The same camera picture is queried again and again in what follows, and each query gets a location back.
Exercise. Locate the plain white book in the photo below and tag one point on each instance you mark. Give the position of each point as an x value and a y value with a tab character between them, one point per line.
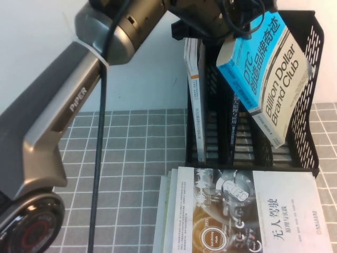
158	226

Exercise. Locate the white zip tie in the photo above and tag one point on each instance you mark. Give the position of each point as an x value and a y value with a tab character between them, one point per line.
79	40

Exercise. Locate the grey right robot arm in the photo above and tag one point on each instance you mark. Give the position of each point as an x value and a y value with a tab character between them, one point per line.
52	105

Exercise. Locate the white autonomous driving book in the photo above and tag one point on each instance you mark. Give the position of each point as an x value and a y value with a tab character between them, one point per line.
276	210

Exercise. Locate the black plastic book stand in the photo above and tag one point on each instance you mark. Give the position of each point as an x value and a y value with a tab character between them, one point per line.
222	118

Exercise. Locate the blue grey Billion Dollar book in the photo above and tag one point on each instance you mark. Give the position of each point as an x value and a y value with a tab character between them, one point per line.
276	79

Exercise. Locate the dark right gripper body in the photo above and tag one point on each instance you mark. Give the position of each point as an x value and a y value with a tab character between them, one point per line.
197	15

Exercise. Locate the dark navy robotics book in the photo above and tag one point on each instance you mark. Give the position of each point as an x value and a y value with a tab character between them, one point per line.
233	124

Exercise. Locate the white spine orange cover book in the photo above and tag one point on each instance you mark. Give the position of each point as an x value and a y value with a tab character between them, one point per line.
197	118

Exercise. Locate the grey checked tablecloth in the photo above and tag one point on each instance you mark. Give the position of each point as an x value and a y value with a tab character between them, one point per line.
131	158

